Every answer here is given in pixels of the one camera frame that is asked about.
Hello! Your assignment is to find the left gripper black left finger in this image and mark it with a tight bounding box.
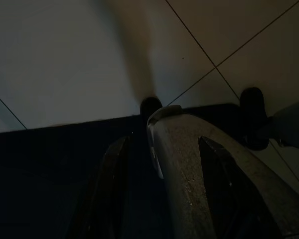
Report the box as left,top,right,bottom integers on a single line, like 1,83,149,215
73,136,130,239

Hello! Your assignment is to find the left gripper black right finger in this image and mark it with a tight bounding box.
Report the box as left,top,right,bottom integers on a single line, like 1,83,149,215
198,136,282,239

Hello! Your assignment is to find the black rounded-corner floor mat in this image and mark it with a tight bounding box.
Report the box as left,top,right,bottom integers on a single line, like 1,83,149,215
0,103,272,239

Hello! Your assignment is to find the black robot left foot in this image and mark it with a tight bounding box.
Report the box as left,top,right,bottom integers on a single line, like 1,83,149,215
140,97,163,118

